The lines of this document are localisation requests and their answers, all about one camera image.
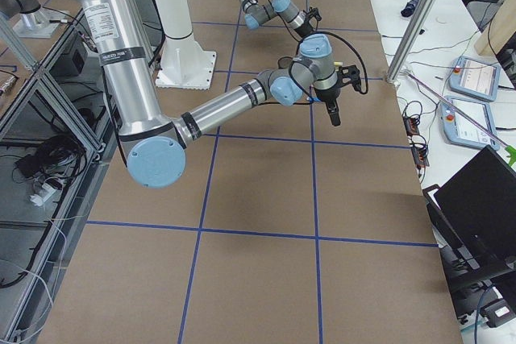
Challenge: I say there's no folded blue umbrella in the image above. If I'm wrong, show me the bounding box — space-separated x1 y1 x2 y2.
400 0 420 18

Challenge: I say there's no brown paper table mat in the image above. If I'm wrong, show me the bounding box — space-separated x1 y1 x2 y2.
39 0 461 343

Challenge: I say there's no orange black connector box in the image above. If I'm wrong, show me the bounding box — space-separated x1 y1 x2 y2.
403 117 420 136

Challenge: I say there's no aluminium frame post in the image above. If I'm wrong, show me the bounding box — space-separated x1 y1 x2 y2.
385 0 435 84

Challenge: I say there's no near blue teach pendant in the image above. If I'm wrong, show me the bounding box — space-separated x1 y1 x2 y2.
439 96 500 151

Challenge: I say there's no black laptop monitor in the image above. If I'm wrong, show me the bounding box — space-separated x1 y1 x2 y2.
423 146 515 280

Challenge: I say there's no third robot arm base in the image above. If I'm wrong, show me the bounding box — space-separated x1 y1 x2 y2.
1 0 57 39

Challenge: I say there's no far blue teach pendant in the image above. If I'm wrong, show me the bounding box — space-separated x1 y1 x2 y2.
448 56 501 102

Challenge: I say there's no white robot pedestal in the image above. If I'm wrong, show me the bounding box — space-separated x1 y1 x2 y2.
155 0 217 89

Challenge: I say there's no light wooden board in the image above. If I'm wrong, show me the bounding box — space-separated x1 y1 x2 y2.
474 0 515 56

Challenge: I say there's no green handled reacher grabber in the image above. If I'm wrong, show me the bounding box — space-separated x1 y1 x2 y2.
404 71 515 166

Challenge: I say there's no blue teach pendant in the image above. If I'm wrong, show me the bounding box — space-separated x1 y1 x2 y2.
448 56 501 102
439 96 500 151

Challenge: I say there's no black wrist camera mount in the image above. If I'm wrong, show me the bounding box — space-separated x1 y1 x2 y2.
336 65 362 92

